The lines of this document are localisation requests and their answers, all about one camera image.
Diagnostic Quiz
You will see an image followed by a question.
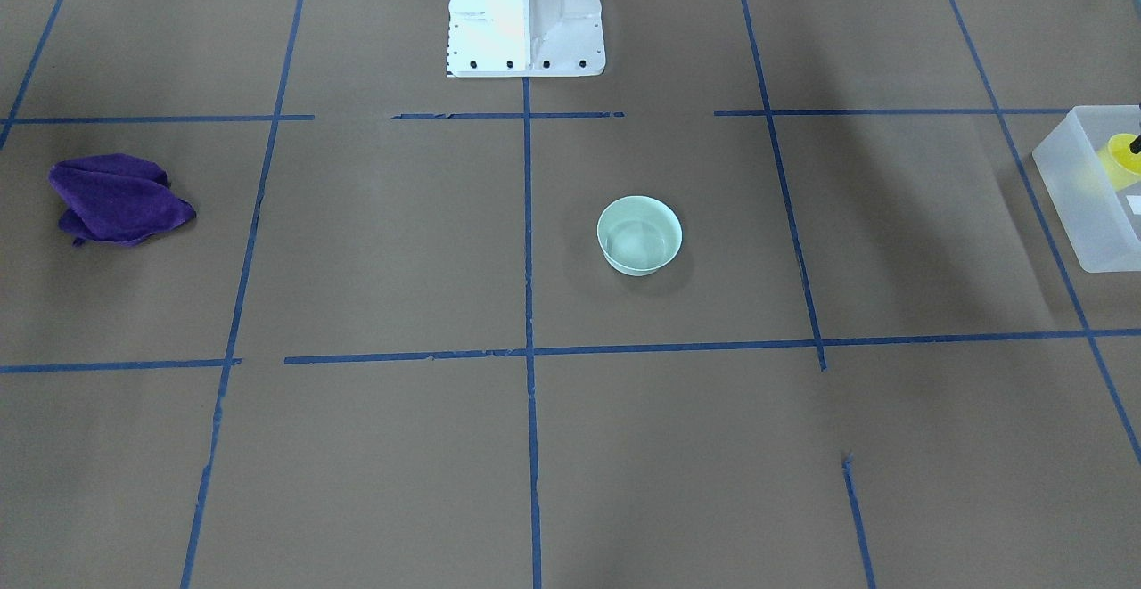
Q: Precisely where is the yellow plastic cup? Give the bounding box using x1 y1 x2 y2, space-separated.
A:
1077 134 1140 196

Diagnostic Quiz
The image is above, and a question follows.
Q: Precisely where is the translucent plastic storage box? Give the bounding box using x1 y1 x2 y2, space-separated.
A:
1031 105 1140 273

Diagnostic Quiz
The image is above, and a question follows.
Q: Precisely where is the mint green bowl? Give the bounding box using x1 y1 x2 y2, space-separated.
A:
594 195 683 277

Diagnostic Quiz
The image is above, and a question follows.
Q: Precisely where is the purple microfiber cloth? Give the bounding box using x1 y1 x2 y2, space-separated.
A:
48 153 197 247

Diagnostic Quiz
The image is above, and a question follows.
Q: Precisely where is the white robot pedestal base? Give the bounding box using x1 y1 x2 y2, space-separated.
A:
446 0 607 78

